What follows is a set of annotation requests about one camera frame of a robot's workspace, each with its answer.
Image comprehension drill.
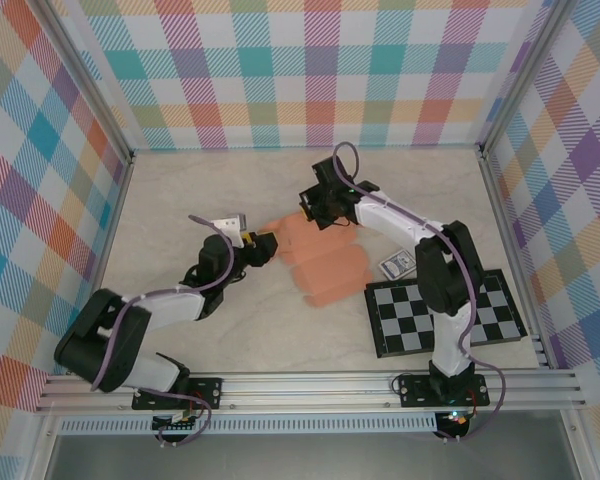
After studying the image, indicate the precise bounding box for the aluminium mounting rail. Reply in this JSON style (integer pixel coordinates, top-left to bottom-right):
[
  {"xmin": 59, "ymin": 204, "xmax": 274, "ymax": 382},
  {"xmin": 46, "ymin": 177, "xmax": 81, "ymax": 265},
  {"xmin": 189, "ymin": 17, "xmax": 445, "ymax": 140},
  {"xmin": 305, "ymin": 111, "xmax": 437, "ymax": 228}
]
[{"xmin": 35, "ymin": 368, "xmax": 589, "ymax": 415}]

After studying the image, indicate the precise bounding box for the slotted grey cable duct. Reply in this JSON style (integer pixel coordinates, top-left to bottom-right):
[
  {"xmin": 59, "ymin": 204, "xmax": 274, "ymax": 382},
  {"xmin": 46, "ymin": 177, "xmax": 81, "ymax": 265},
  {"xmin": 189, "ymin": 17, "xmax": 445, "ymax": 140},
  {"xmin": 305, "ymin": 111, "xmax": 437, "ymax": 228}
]
[{"xmin": 58, "ymin": 413, "xmax": 440, "ymax": 436}]

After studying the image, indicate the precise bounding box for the orange paper box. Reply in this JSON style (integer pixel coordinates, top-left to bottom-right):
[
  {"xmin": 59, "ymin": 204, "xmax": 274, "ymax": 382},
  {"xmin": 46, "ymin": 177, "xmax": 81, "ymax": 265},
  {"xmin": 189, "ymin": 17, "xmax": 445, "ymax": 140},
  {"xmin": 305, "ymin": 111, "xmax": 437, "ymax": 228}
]
[{"xmin": 257, "ymin": 212, "xmax": 374, "ymax": 310}]

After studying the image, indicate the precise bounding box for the aluminium frame post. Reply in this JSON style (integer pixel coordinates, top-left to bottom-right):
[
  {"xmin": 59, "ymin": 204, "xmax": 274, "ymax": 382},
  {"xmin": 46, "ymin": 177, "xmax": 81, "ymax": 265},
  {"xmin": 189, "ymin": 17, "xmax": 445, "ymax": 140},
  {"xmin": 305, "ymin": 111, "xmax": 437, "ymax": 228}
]
[
  {"xmin": 39, "ymin": 0, "xmax": 137, "ymax": 169},
  {"xmin": 477, "ymin": 0, "xmax": 576, "ymax": 160}
]

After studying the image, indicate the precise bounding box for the small white blue card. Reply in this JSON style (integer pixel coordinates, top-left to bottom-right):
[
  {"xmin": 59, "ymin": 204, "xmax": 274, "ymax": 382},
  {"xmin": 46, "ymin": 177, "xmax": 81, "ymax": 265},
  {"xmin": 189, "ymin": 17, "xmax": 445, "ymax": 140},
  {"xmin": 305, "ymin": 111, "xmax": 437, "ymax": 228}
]
[{"xmin": 378, "ymin": 250, "xmax": 414, "ymax": 279}]

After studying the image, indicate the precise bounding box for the grey metal shelf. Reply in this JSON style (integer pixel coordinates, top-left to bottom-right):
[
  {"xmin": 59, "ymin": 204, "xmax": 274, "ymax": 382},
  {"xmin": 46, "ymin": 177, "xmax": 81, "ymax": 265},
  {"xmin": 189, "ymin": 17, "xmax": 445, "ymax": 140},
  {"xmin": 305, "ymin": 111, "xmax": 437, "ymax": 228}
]
[{"xmin": 44, "ymin": 432, "xmax": 581, "ymax": 480}]

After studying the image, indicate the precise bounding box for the aluminium side rail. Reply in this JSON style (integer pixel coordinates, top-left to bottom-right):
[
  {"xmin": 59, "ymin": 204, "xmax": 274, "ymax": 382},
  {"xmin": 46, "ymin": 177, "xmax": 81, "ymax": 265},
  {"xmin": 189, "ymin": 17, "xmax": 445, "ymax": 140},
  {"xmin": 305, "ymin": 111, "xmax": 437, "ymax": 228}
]
[{"xmin": 479, "ymin": 147, "xmax": 551, "ymax": 370}]

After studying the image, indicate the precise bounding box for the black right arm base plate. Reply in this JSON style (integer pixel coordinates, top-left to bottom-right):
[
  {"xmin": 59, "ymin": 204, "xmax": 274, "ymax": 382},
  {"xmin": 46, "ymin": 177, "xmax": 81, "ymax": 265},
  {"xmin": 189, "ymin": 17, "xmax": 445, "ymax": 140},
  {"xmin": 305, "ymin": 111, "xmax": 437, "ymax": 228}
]
[{"xmin": 397, "ymin": 373, "xmax": 491, "ymax": 409}]

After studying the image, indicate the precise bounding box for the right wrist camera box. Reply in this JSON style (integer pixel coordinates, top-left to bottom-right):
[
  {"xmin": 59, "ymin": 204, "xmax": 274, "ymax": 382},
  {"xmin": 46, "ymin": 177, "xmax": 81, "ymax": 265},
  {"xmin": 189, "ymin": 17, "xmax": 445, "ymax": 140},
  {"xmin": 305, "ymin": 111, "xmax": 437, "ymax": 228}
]
[{"xmin": 312, "ymin": 157, "xmax": 357, "ymax": 190}]

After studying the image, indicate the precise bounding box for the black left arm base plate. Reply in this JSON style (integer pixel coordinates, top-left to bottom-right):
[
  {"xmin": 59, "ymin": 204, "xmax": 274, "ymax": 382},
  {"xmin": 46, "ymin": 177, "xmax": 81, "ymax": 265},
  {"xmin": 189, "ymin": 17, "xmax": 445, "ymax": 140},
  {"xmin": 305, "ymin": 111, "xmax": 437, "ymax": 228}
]
[{"xmin": 132, "ymin": 377, "xmax": 225, "ymax": 412}]

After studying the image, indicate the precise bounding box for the small controller board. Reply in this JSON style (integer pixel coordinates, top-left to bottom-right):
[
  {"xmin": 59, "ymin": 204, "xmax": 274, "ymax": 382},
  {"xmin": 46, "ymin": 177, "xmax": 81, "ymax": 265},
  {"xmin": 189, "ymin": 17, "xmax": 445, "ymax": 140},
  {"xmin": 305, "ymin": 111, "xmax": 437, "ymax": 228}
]
[
  {"xmin": 152, "ymin": 410, "xmax": 204, "ymax": 434},
  {"xmin": 437, "ymin": 409, "xmax": 471, "ymax": 430}
]

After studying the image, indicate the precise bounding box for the black grey checkerboard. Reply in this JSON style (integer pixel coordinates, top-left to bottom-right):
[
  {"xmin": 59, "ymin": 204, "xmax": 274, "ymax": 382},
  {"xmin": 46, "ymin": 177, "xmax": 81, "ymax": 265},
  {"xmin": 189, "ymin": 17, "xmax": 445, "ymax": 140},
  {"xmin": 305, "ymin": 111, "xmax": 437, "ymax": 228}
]
[{"xmin": 363, "ymin": 269, "xmax": 526, "ymax": 359}]

